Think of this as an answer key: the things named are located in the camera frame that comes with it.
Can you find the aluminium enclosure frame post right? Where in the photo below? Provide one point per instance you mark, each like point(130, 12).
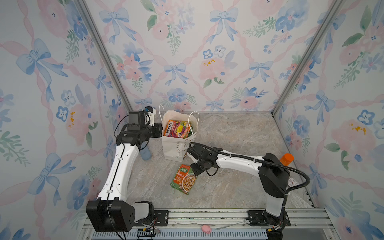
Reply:
point(321, 32)

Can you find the orange pill bottle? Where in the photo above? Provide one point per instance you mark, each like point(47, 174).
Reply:
point(287, 159)

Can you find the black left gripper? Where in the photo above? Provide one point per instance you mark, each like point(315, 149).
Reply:
point(159, 127)

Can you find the pink small ball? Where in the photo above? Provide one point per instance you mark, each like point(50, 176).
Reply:
point(206, 229)

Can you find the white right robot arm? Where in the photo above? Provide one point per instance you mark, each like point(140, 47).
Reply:
point(271, 172)

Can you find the green orange snack packet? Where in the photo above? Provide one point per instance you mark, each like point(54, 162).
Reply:
point(184, 179)

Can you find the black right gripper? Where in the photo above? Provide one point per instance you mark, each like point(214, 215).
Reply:
point(196, 171)

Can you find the aluminium enclosure frame post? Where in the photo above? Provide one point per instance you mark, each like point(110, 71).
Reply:
point(95, 34)
point(321, 32)

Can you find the light blue oval object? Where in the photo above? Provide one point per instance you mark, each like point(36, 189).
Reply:
point(146, 154)

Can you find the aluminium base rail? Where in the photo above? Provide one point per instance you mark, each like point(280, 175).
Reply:
point(226, 224)

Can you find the small white card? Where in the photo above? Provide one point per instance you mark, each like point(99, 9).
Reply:
point(292, 182)

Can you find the orange Fox's candy bag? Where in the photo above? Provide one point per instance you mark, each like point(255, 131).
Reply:
point(178, 129)

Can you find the aluminium enclosure frame post left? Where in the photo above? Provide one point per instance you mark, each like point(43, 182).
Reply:
point(95, 34)

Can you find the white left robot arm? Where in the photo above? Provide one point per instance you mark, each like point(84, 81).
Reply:
point(111, 212)

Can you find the white printed paper bag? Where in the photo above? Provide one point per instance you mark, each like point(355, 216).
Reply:
point(176, 149)

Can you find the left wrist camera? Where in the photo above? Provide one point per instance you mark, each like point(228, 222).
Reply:
point(149, 116)

